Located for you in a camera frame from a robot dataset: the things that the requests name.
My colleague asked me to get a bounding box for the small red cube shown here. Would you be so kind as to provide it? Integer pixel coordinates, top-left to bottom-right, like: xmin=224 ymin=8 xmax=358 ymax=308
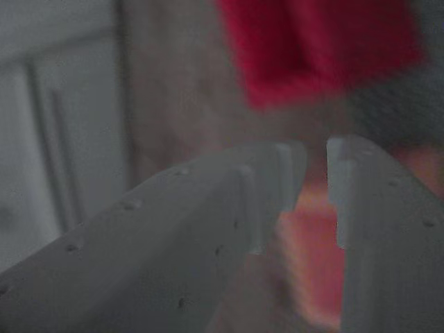
xmin=277 ymin=180 xmax=348 ymax=330

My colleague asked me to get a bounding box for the grey studded baseplate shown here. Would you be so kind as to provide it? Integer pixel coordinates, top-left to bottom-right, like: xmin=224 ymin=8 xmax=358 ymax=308
xmin=346 ymin=65 xmax=444 ymax=152

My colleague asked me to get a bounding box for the blurry red block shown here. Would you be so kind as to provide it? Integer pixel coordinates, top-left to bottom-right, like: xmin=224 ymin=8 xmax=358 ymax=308
xmin=214 ymin=0 xmax=427 ymax=110

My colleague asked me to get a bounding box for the white panelled door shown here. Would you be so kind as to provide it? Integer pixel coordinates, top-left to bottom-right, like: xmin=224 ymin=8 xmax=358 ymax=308
xmin=0 ymin=0 xmax=130 ymax=275

